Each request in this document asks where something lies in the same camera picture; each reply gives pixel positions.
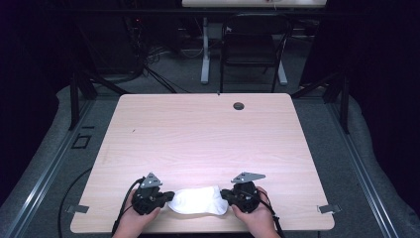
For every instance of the person's left hand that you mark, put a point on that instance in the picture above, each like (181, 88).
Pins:
(135, 223)

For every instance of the black metal stand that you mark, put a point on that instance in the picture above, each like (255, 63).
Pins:
(74, 99)
(344, 105)

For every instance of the metal floor rail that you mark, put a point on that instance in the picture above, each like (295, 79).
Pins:
(46, 172)
(363, 172)

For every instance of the black folding chair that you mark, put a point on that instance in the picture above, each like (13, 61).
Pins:
(251, 46)

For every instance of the white desk leg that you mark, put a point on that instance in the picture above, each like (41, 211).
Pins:
(282, 74)
(205, 59)

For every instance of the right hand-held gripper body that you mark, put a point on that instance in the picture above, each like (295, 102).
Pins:
(246, 198)

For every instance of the person's right hand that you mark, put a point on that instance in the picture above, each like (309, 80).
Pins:
(261, 221)

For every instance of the metal table bracket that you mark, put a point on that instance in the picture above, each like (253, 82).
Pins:
(328, 209)
(77, 209)

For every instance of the white sock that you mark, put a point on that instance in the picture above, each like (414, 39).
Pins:
(198, 201)

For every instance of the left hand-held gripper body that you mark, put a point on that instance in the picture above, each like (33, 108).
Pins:
(147, 200)

